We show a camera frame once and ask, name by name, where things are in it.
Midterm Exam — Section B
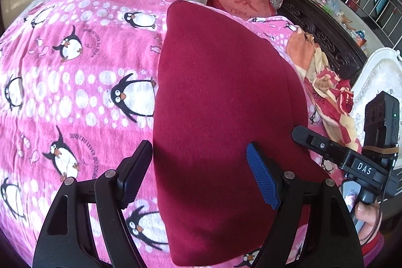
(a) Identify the dark red fleece garment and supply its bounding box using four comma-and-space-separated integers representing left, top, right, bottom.
153, 1, 327, 267

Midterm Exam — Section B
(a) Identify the person right hand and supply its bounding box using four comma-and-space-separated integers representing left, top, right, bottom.
354, 201, 382, 246

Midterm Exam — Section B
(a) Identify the red cream patterned fleece blanket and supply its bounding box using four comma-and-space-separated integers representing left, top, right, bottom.
286, 26, 362, 152

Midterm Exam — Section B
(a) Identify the white ornate upholstered furniture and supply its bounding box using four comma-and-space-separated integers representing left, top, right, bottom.
348, 47, 402, 172

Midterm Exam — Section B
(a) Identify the dark carved wooden headboard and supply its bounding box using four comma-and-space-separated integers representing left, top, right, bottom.
277, 0, 367, 85

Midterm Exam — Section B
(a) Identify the pink penguin print blanket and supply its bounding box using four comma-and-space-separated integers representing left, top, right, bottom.
0, 0, 346, 268

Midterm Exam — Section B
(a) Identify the metal stair railing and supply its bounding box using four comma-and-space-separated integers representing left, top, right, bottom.
346, 0, 401, 50

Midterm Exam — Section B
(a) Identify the black cable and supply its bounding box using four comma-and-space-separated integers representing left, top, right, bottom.
360, 188, 387, 246

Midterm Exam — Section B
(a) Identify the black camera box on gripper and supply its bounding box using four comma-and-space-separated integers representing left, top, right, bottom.
363, 91, 399, 171

